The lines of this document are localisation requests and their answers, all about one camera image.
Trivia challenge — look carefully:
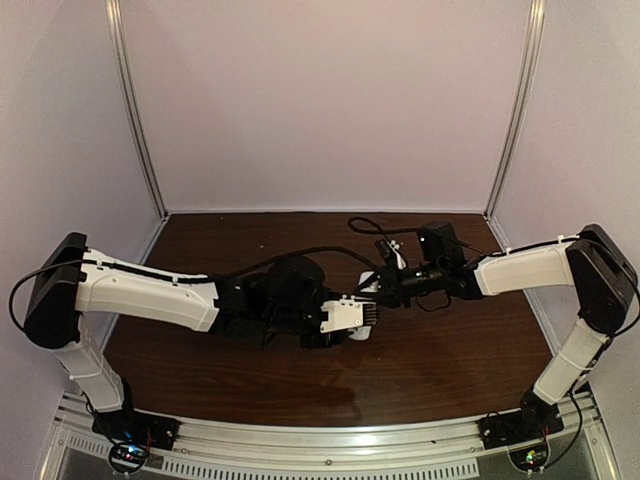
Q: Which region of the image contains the white remote control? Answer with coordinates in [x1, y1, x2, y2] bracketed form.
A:
[349, 271, 379, 342]

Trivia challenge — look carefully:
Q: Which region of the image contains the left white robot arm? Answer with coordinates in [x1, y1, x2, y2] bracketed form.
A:
[16, 232, 365, 433]

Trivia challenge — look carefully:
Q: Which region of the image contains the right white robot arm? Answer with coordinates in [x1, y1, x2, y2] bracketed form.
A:
[356, 222, 639, 426]

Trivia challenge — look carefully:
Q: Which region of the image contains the left black cable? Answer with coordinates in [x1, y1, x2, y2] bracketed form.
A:
[8, 244, 381, 346]

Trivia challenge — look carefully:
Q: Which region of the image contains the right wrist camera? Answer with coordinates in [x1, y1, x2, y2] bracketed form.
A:
[374, 239, 407, 270]

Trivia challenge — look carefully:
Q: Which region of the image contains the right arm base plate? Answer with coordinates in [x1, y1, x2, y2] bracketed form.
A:
[477, 407, 564, 450]

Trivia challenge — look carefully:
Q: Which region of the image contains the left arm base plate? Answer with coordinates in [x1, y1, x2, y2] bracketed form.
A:
[92, 410, 180, 451]

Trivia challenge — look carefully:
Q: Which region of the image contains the aluminium front rail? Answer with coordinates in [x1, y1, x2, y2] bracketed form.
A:
[49, 394, 611, 479]

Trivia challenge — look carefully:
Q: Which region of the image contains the right aluminium frame post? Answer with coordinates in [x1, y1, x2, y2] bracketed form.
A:
[484, 0, 546, 220]

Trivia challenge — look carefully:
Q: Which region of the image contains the aluminium frame post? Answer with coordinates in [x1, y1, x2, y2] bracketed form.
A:
[104, 0, 166, 221]
[484, 0, 546, 220]

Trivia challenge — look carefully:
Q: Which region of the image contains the left aluminium frame post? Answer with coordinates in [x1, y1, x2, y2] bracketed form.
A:
[104, 0, 166, 221]

